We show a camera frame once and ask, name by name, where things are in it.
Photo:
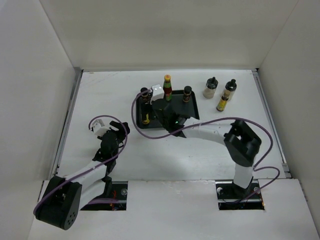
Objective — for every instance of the black plastic tray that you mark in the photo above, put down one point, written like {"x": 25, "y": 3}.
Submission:
{"x": 179, "y": 106}

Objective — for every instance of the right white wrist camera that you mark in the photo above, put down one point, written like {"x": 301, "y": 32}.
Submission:
{"x": 157, "y": 93}

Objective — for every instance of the yellow-label brown bottle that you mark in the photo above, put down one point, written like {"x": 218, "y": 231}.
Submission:
{"x": 223, "y": 101}
{"x": 145, "y": 118}

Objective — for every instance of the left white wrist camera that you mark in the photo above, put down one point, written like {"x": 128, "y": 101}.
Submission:
{"x": 99, "y": 128}

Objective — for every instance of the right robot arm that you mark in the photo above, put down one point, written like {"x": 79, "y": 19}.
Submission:
{"x": 241, "y": 142}

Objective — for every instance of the red sauce bottle yellow cap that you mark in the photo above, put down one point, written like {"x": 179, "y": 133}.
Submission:
{"x": 167, "y": 87}

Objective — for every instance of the small spice jar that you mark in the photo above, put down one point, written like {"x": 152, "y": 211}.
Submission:
{"x": 186, "y": 94}
{"x": 145, "y": 95}

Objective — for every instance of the black-cap grinder bottle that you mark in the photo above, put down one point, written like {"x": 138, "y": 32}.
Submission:
{"x": 231, "y": 86}
{"x": 210, "y": 88}

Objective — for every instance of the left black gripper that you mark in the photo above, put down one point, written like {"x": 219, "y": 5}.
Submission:
{"x": 120, "y": 133}

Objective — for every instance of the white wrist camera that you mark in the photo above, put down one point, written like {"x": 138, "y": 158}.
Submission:
{"x": 99, "y": 128}
{"x": 157, "y": 93}

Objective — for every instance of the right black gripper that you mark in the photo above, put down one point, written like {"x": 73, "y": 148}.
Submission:
{"x": 152, "y": 104}

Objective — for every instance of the right black-cap grinder bottle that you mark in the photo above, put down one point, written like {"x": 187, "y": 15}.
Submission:
{"x": 231, "y": 86}

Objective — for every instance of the left black-cap grinder bottle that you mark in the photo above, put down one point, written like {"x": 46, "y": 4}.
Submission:
{"x": 210, "y": 88}

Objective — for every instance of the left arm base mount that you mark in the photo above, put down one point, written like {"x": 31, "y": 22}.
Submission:
{"x": 113, "y": 198}

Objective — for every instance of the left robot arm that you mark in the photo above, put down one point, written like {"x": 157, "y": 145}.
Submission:
{"x": 64, "y": 197}

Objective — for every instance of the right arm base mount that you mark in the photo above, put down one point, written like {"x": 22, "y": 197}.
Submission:
{"x": 231, "y": 197}

